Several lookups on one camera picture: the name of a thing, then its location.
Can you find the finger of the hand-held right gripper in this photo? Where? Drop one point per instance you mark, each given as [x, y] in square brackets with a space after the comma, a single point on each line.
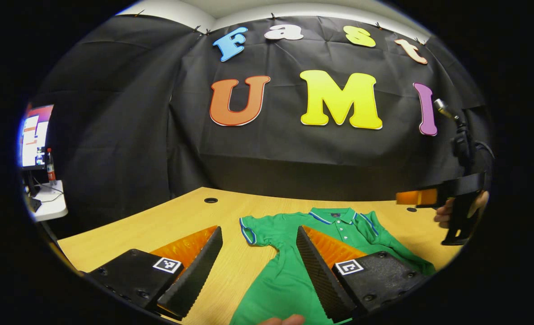
[416, 197]

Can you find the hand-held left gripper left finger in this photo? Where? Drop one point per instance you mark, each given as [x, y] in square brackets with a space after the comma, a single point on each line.
[197, 275]

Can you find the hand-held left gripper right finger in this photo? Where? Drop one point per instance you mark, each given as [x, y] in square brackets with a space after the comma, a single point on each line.
[321, 280]

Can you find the green T-shirt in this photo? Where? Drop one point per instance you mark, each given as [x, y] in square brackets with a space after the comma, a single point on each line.
[285, 271]

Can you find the white side table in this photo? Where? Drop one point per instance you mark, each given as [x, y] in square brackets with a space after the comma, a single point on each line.
[52, 203]

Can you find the small black box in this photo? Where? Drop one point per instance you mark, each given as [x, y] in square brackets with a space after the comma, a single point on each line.
[35, 204]

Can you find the red bottle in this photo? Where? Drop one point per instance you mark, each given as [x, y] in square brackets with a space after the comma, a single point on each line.
[50, 167]

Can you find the computer monitor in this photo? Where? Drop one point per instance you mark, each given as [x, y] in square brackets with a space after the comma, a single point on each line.
[34, 135]

